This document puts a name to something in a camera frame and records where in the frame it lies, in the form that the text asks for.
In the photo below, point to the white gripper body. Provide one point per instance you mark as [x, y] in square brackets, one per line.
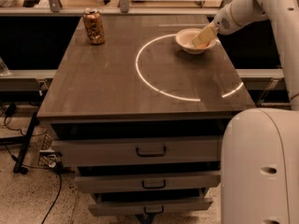
[222, 23]

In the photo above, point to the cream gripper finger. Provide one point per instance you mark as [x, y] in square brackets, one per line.
[208, 33]
[198, 40]

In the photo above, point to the orange fruit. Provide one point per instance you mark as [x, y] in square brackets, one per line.
[202, 46]

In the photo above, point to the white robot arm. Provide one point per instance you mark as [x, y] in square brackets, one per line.
[260, 146]

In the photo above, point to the white paper bowl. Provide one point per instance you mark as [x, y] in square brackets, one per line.
[184, 38]

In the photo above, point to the gold patterned soda can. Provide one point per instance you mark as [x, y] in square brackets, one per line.
[94, 26]

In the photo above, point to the top grey drawer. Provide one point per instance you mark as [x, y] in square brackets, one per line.
[112, 152]

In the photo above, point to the grey drawer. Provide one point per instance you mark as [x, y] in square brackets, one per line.
[112, 152]
[128, 183]
[151, 207]

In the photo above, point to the grey metal railing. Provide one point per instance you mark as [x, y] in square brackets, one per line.
[124, 3]

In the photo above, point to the middle grey drawer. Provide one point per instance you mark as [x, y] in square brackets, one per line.
[128, 183]

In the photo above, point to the black stand leg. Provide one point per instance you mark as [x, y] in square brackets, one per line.
[19, 168]

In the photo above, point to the bottom grey drawer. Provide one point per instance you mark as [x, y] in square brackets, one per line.
[151, 207]

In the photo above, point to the wire mesh basket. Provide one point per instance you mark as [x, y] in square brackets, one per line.
[47, 156]

